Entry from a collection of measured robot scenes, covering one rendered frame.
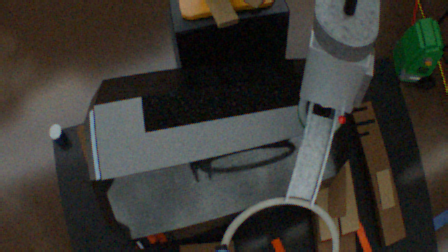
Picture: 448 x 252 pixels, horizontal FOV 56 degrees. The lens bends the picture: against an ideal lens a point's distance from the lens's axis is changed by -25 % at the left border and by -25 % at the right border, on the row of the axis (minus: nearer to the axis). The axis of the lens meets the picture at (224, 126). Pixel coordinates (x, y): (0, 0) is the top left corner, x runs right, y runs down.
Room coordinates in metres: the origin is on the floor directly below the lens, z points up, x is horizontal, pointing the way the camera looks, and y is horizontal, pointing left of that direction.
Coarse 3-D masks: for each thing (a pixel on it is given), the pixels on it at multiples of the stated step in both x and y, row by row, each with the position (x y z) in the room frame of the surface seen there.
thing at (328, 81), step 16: (320, 48) 0.74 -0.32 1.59; (320, 64) 0.72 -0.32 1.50; (336, 64) 0.70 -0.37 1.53; (352, 64) 0.69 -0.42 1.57; (368, 64) 0.68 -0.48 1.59; (304, 80) 0.74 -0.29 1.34; (320, 80) 0.72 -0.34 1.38; (336, 80) 0.70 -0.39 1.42; (352, 80) 0.68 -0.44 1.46; (304, 96) 0.74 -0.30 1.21; (320, 96) 0.71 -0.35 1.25; (336, 96) 0.69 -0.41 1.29; (352, 96) 0.67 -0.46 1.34
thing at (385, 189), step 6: (378, 174) 0.64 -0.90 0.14; (384, 174) 0.63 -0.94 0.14; (378, 180) 0.60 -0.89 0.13; (384, 180) 0.59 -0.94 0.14; (390, 180) 0.58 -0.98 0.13; (378, 186) 0.56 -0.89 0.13; (384, 186) 0.55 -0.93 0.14; (390, 186) 0.54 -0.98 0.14; (384, 192) 0.51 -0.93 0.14; (390, 192) 0.50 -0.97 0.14; (384, 198) 0.47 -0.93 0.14; (390, 198) 0.46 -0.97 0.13; (384, 204) 0.44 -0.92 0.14; (390, 204) 0.43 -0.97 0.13
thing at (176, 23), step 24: (168, 0) 1.56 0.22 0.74; (192, 24) 1.37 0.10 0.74; (216, 24) 1.36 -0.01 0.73; (240, 24) 1.37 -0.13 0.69; (264, 24) 1.39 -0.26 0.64; (288, 24) 1.40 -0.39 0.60; (192, 48) 1.34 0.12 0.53; (216, 48) 1.36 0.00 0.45; (240, 48) 1.38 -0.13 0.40; (264, 48) 1.39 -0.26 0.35
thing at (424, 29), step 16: (416, 32) 1.44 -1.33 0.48; (432, 32) 1.38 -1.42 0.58; (400, 48) 1.45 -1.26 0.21; (416, 48) 1.33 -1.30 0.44; (432, 48) 1.29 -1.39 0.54; (400, 64) 1.35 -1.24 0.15; (416, 64) 1.28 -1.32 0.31; (432, 64) 1.26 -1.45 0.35; (400, 80) 1.28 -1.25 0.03; (416, 80) 1.26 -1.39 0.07; (432, 80) 1.22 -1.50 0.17
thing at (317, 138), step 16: (336, 112) 0.71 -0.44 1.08; (320, 128) 0.67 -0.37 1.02; (304, 144) 0.62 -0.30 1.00; (320, 144) 0.61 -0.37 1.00; (304, 160) 0.56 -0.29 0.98; (320, 160) 0.55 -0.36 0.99; (304, 176) 0.50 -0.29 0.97; (320, 176) 0.48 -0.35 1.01; (288, 192) 0.44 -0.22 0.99; (304, 192) 0.44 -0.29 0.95
